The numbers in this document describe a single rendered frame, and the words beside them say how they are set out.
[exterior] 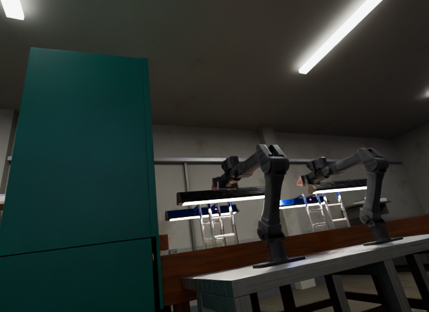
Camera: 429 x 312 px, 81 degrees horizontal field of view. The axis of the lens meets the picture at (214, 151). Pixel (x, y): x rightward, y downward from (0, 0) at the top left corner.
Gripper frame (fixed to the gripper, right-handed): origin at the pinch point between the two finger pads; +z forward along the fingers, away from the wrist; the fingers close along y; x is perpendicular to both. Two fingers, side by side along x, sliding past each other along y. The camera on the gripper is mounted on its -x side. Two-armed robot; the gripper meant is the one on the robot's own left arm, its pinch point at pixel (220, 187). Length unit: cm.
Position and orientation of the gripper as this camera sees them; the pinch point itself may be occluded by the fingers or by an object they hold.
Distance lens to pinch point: 140.4
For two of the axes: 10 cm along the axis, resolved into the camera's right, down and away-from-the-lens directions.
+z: -3.8, 4.2, 8.3
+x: 1.5, 9.1, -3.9
